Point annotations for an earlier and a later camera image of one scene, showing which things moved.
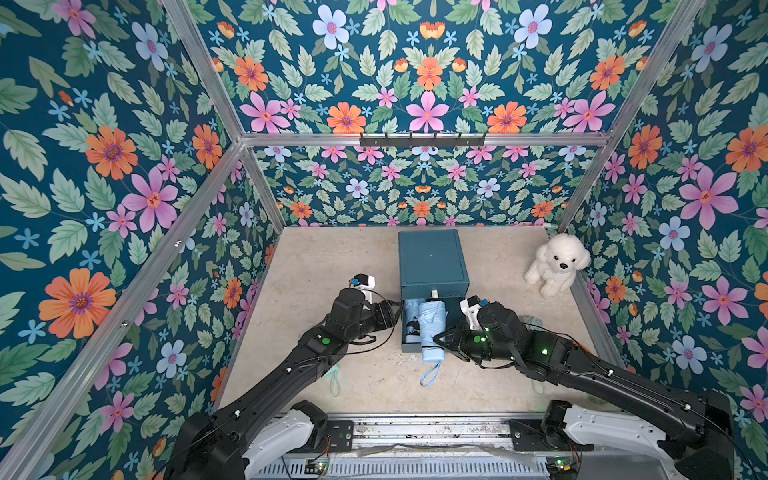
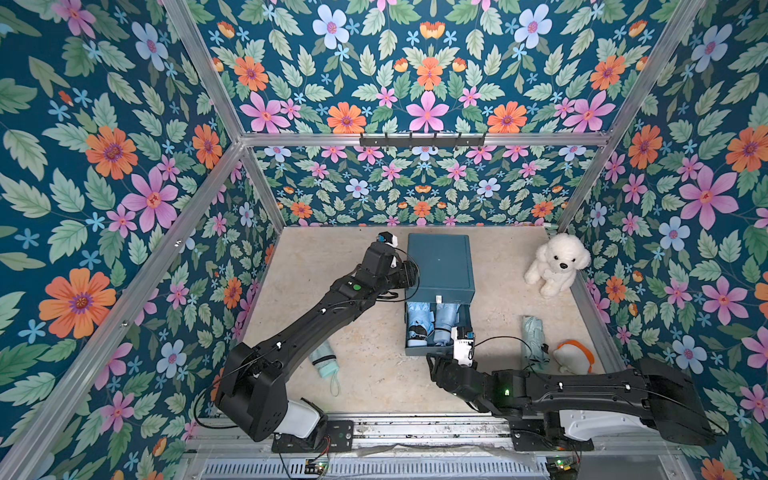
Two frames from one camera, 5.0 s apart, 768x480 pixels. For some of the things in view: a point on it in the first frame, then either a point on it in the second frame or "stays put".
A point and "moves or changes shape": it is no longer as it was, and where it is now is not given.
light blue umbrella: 432,319 moves or changes shape
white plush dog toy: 556,265 stays put
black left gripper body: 374,320 → 399,278
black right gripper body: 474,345 → 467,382
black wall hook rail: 422,141 stays put
